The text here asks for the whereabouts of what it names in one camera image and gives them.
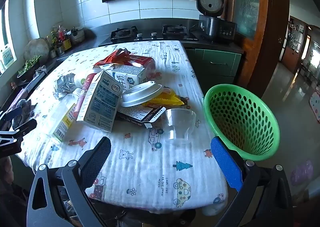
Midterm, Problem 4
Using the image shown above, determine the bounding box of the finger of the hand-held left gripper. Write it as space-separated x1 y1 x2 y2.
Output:
12 119 38 140
0 107 23 127

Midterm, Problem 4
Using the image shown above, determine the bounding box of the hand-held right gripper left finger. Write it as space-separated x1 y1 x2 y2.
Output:
26 136 112 227

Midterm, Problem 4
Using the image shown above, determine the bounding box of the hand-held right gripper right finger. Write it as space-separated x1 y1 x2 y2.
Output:
210 136 293 227

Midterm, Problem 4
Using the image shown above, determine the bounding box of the green plastic basket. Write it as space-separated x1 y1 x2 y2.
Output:
204 84 280 162

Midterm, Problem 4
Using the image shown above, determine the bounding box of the red snack wrapper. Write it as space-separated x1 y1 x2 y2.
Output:
94 48 132 67

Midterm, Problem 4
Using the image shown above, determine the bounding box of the grey rag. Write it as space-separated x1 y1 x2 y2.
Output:
11 99 38 129

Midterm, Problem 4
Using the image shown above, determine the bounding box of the clear bottle yellow label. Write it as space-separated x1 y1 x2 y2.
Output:
46 93 80 142

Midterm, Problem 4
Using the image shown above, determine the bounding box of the printed white tablecloth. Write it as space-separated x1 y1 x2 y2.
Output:
16 40 229 216

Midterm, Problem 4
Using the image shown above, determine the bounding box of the green potted plant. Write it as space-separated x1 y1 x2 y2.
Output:
17 55 42 78

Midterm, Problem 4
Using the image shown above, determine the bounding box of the small grey cloth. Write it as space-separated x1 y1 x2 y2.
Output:
34 65 48 76

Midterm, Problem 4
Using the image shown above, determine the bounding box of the small grey milk carton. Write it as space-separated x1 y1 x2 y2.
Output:
76 70 125 133

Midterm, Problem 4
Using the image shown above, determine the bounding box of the crumpled silver foil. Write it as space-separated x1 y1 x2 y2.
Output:
53 73 77 100

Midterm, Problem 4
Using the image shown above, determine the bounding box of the printed card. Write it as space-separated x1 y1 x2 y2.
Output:
0 48 17 68

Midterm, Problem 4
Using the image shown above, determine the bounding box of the clear plastic cup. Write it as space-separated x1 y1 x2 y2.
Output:
164 108 197 145

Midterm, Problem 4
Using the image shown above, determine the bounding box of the black printed packet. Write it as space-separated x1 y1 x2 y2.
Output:
116 104 167 129

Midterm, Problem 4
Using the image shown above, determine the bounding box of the round beige stone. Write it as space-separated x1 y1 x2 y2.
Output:
23 38 50 61

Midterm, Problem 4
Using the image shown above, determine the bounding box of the white plastic lid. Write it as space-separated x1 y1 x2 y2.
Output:
121 80 163 107

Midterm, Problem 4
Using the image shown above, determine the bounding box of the yellow jar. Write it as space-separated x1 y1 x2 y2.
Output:
60 38 73 51

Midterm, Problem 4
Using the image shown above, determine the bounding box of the yellow snack packet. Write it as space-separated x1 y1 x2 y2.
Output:
141 87 185 106

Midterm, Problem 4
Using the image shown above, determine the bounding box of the blue print milk carton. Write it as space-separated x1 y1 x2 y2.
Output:
94 64 148 91

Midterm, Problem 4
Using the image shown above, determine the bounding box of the red condiment bottle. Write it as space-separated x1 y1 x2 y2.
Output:
57 25 67 42

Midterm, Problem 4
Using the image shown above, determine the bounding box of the green kitchen cabinet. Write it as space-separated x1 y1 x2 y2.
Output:
184 48 244 85

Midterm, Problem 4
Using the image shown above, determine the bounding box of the red gold shiny package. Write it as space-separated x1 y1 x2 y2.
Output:
125 54 157 78

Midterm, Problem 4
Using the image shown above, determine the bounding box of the wooden glass door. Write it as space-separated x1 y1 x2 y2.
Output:
221 0 290 97

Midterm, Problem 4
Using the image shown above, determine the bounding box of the black gas stove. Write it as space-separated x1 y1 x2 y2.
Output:
99 25 198 47

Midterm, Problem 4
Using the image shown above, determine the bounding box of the black rice cooker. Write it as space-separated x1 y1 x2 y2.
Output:
195 0 237 42

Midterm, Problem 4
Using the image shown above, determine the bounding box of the wooden display cabinet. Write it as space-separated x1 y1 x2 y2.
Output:
282 17 307 62

